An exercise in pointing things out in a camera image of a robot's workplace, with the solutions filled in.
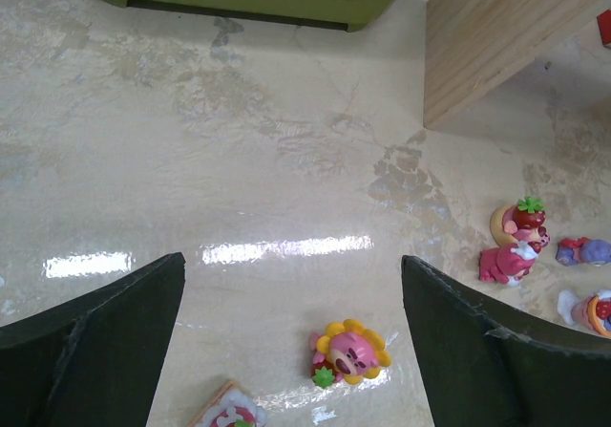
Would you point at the purple bunny orange cup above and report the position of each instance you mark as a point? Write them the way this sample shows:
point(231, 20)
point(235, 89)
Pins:
point(592, 312)

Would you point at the small purple bunny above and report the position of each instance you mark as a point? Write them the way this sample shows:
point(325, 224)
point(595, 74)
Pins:
point(595, 252)

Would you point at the wooden two-tier shelf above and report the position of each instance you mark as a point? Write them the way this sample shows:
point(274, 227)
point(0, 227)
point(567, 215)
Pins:
point(472, 46)

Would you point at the pink bear strawberry donut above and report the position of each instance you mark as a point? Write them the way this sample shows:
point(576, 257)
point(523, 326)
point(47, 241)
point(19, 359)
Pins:
point(521, 221)

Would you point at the pink bear with cake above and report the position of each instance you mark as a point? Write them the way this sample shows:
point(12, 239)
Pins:
point(508, 264)

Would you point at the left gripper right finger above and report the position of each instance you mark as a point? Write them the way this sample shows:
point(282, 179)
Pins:
point(485, 363)

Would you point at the red white box behind shelf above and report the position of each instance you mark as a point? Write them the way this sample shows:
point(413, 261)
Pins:
point(604, 25)

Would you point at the red strawberry bear figure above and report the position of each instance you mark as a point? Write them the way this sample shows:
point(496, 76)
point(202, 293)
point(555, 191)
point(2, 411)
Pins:
point(230, 406)

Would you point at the pink bear yellow flower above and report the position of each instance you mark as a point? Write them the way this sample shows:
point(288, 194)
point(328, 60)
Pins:
point(347, 351)

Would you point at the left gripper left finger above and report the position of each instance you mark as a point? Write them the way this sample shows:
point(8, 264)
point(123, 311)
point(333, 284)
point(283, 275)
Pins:
point(94, 360)

